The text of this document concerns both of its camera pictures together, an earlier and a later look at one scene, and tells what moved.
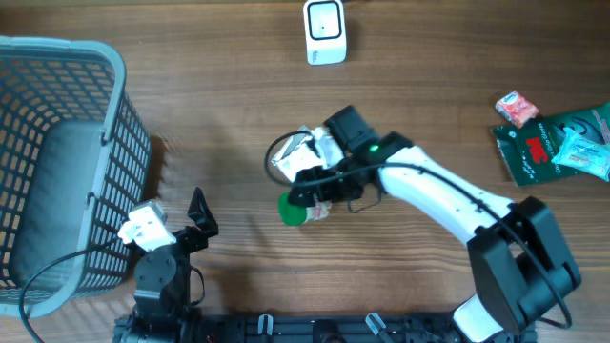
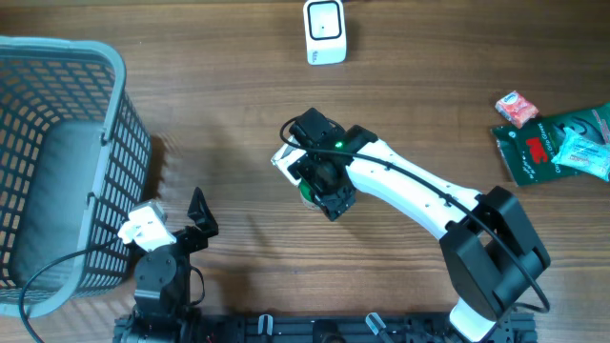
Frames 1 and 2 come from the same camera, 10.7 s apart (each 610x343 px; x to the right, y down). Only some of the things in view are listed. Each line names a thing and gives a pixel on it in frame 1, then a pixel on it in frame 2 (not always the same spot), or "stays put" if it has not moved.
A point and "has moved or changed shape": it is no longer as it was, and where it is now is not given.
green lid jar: (296, 214) has moved or changed shape
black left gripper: (198, 240) stays put
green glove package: (529, 150) stays put
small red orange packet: (517, 109) stays put
